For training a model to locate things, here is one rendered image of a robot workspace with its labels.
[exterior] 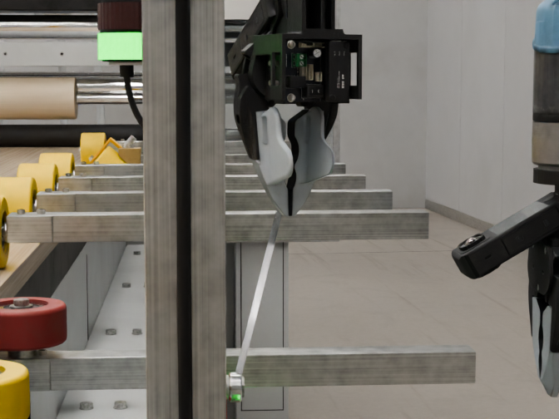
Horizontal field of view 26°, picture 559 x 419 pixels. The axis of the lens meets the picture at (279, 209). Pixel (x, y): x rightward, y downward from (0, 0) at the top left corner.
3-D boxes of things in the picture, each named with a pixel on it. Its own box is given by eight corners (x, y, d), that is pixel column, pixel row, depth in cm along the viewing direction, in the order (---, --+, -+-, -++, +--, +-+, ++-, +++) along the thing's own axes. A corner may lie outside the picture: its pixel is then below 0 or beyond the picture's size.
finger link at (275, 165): (277, 224, 97) (277, 108, 96) (249, 215, 102) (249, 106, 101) (313, 221, 98) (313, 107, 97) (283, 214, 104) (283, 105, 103)
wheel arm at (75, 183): (363, 194, 188) (363, 170, 187) (366, 195, 184) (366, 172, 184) (37, 195, 184) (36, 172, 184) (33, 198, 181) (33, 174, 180)
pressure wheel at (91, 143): (103, 145, 276) (105, 174, 281) (106, 125, 282) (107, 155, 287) (77, 145, 276) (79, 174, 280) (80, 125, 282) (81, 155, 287)
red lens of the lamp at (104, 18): (169, 32, 106) (169, 6, 106) (167, 28, 100) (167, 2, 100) (100, 31, 106) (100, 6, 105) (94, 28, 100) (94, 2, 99)
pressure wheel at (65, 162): (70, 187, 202) (74, 207, 209) (71, 145, 205) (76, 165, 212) (34, 187, 202) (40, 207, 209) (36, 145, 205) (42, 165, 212)
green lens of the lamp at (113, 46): (169, 60, 106) (169, 35, 106) (168, 59, 100) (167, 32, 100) (101, 60, 106) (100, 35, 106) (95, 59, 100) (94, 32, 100)
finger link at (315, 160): (313, 221, 98) (313, 107, 97) (283, 214, 104) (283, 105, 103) (347, 219, 99) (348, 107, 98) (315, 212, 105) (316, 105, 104)
